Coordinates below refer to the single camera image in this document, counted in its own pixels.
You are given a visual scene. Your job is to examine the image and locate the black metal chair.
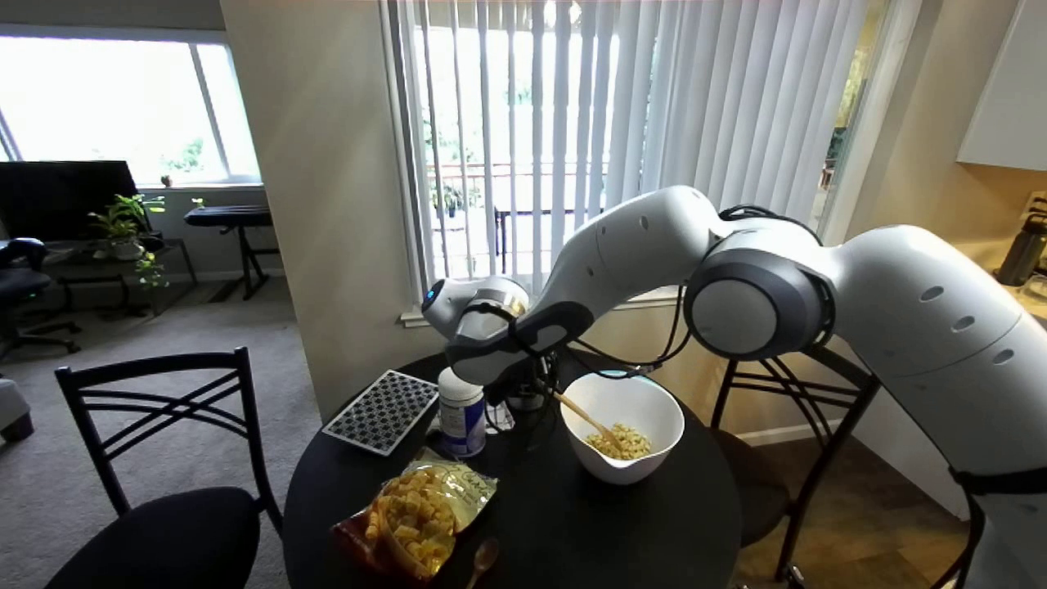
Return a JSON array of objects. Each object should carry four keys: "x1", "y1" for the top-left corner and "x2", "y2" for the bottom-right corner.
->
[
  {"x1": 707, "y1": 339, "x2": 885, "y2": 589},
  {"x1": 41, "y1": 342, "x2": 290, "y2": 589}
]

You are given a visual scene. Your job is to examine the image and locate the white vertical blinds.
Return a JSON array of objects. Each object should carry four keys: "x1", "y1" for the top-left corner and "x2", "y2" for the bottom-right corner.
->
[{"x1": 386, "y1": 0, "x2": 875, "y2": 314}]

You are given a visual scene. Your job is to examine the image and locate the white bowl with teal rim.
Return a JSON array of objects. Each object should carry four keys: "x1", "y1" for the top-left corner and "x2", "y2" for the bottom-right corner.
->
[{"x1": 556, "y1": 371, "x2": 691, "y2": 486}]

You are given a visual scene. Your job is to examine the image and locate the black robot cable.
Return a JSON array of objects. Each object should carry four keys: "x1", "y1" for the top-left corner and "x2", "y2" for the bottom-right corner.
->
[{"x1": 593, "y1": 198, "x2": 840, "y2": 377}]

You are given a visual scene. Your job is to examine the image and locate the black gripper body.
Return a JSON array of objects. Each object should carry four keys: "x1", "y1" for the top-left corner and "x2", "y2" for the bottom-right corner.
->
[{"x1": 446, "y1": 323, "x2": 574, "y2": 413}]

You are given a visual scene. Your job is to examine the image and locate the bright living room window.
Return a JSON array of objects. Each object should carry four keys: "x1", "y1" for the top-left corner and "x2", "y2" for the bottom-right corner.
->
[{"x1": 0, "y1": 29, "x2": 264, "y2": 192}]

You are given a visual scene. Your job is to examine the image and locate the open bag of yellow chips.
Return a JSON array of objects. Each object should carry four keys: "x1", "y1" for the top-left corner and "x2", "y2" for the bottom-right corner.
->
[{"x1": 331, "y1": 451, "x2": 503, "y2": 586}]

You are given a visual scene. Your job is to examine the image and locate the black office chair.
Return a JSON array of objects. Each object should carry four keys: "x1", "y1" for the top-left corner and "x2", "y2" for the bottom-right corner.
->
[{"x1": 0, "y1": 231, "x2": 85, "y2": 361}]

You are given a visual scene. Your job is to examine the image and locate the green potted plant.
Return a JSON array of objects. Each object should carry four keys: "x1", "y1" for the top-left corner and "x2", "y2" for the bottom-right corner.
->
[{"x1": 85, "y1": 189, "x2": 173, "y2": 293}]

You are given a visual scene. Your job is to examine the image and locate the black piano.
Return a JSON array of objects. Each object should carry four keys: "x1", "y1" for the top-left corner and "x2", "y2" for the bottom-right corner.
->
[{"x1": 0, "y1": 156, "x2": 142, "y2": 245}]

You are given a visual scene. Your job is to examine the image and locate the beige cereal rings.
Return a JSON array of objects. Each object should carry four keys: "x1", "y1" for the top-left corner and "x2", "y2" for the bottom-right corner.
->
[{"x1": 587, "y1": 423, "x2": 655, "y2": 463}]

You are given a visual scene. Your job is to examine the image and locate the round black table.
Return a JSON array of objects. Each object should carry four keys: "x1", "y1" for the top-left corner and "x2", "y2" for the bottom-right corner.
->
[{"x1": 280, "y1": 342, "x2": 744, "y2": 589}]

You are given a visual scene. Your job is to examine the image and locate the black piano bench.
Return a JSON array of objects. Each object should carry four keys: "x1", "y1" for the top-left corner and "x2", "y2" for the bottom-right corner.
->
[{"x1": 180, "y1": 204, "x2": 279, "y2": 303}]

